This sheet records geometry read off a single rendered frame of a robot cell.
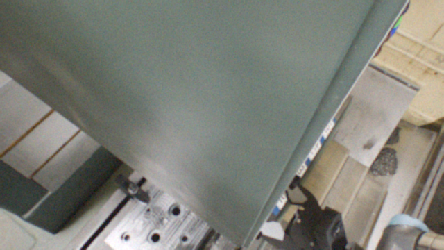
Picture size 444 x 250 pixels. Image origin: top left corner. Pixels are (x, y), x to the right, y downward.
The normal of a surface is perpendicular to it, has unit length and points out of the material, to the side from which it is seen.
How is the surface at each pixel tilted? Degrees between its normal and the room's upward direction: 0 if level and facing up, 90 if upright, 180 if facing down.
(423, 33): 90
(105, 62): 90
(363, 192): 8
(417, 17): 90
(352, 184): 8
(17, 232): 0
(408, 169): 17
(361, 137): 24
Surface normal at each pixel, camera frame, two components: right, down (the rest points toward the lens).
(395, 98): -0.19, -0.14
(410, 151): -0.20, -0.61
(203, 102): -0.57, 0.71
